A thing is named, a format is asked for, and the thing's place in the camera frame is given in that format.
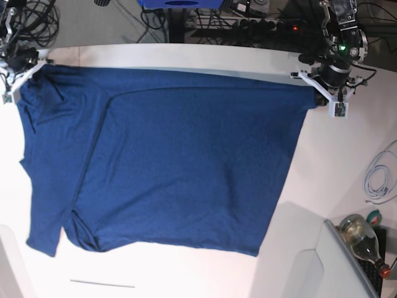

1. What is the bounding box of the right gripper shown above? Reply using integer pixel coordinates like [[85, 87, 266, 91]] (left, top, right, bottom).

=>
[[6, 48, 38, 74]]

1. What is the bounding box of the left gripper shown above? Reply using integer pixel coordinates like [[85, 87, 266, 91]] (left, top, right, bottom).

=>
[[314, 62, 351, 107]]

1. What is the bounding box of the dark blue t-shirt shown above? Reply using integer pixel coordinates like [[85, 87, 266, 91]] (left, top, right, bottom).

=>
[[17, 65, 316, 256]]

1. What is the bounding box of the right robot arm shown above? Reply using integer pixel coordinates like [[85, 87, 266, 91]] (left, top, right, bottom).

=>
[[1, 1, 38, 75]]

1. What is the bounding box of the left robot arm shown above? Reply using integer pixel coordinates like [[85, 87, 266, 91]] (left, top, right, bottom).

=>
[[290, 1, 377, 117]]

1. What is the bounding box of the black power strip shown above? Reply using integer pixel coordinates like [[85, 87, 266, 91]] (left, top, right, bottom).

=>
[[238, 18, 301, 34]]

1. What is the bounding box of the green tape roll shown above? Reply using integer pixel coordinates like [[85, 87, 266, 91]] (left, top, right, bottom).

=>
[[366, 209, 383, 227]]

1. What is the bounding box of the blue plastic bin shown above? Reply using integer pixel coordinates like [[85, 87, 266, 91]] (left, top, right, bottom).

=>
[[138, 0, 223, 9]]

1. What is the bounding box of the clear plastic bottle red cap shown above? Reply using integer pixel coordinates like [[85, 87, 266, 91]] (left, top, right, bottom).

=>
[[339, 214, 391, 279]]

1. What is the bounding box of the coiled black cable on floor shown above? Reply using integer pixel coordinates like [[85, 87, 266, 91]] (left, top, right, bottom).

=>
[[9, 0, 61, 48]]

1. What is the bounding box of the coiled light grey cable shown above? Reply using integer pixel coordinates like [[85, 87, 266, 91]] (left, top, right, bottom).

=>
[[363, 145, 397, 205]]

